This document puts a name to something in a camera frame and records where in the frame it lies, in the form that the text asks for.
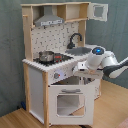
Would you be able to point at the oven door with window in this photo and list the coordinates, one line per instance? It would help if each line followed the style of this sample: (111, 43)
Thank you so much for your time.
(71, 104)

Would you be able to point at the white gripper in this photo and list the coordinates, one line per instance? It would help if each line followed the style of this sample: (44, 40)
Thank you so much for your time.
(83, 71)

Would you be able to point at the grey sink basin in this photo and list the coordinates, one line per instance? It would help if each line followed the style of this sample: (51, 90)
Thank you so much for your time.
(79, 51)

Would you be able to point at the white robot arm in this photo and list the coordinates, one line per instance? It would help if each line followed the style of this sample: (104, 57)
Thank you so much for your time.
(100, 62)

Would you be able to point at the grey range hood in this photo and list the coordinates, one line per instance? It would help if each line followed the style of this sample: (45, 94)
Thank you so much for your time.
(48, 18)

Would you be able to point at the wooden toy kitchen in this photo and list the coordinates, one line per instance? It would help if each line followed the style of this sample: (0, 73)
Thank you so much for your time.
(57, 38)

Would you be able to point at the black stovetop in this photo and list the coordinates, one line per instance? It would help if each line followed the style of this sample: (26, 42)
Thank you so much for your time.
(58, 58)

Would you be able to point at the silver cooking pot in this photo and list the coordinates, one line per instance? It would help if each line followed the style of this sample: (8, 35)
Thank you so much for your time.
(46, 56)

